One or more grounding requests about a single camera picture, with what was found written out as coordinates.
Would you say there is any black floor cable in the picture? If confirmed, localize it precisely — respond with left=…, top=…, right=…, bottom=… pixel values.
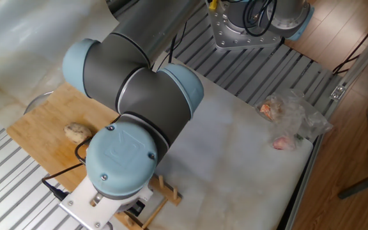
left=332, top=9, right=368, bottom=76

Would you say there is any bamboo cutting board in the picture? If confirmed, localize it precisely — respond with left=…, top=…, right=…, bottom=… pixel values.
left=6, top=82, right=121, bottom=192

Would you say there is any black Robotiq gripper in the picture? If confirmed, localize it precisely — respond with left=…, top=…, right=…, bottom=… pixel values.
left=126, top=199, right=147, bottom=218

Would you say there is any dark chair leg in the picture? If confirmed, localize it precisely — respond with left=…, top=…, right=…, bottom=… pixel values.
left=337, top=167, right=368, bottom=201

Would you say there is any wooden peg rack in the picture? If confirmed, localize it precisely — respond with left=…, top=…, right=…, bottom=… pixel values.
left=113, top=174, right=183, bottom=230

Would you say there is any marble pattern table mat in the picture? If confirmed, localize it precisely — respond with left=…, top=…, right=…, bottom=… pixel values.
left=0, top=0, right=314, bottom=230

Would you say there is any blue black cable bundle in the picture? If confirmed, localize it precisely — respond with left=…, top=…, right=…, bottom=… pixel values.
left=243, top=0, right=278, bottom=38

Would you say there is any aluminium frame beam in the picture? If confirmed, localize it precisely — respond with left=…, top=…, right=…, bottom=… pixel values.
left=284, top=19, right=368, bottom=230

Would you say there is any clear plastic bag with food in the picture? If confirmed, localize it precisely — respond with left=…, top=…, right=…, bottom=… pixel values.
left=254, top=88, right=334, bottom=151

